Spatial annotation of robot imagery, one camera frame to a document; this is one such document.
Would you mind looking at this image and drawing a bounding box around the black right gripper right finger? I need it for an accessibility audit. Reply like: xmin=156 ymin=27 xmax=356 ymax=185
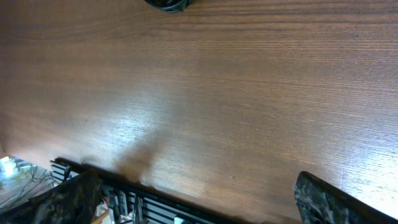
xmin=294 ymin=171 xmax=397 ymax=224

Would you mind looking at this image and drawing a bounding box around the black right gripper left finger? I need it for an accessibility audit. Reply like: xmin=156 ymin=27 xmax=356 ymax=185
xmin=1 ymin=170 xmax=102 ymax=224

